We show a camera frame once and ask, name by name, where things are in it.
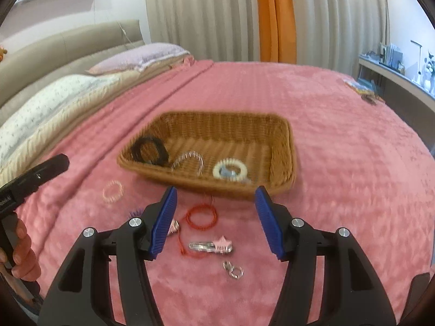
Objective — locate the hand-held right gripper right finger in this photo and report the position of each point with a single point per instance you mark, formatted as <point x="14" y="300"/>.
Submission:
<point x="271" y="222"/>

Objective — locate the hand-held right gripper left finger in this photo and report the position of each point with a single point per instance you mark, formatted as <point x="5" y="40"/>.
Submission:
<point x="162" y="222"/>

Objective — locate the pink star hair clip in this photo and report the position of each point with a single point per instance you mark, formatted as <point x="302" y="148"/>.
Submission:
<point x="212" y="246"/>

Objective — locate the brown wicker basket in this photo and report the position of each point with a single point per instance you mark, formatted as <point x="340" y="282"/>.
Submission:
<point x="210" y="149"/>

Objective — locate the person's left hand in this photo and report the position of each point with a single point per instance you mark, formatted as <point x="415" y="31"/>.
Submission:
<point x="21" y="249"/>

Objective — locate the pink striped hair clip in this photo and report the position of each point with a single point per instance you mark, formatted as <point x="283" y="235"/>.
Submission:
<point x="172" y="227"/>

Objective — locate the pink blanket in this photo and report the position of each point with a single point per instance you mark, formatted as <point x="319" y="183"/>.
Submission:
<point x="306" y="163"/>

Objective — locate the white floral pillow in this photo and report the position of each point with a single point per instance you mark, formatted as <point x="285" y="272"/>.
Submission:
<point x="51" y="108"/>

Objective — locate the black hair scrunchie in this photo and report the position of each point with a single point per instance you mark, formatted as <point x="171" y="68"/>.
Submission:
<point x="149" y="150"/>

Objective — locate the beige bed headboard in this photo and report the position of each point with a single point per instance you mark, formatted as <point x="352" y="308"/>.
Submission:
<point x="51" y="51"/>

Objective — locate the lilac pillow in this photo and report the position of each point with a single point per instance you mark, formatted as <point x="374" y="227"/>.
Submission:
<point x="139" y="57"/>

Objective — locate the yellow packet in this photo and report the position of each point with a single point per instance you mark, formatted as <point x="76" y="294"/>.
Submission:
<point x="360" y="86"/>

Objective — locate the grey side desk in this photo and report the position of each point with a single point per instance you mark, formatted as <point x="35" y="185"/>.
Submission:
<point x="401" y="85"/>

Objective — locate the row of books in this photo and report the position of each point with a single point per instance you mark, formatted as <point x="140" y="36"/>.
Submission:
<point x="390" y="56"/>

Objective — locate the orange curtain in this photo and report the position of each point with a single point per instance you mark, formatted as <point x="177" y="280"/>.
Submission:
<point x="273" y="17"/>

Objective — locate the grey curtain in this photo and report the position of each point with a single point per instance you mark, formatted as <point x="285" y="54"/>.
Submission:
<point x="204" y="13"/>

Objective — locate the white figurine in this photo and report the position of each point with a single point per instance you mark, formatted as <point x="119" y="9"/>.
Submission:
<point x="429" y="71"/>

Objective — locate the white desk lamp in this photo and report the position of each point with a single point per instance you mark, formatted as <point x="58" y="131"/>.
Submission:
<point x="418" y="57"/>

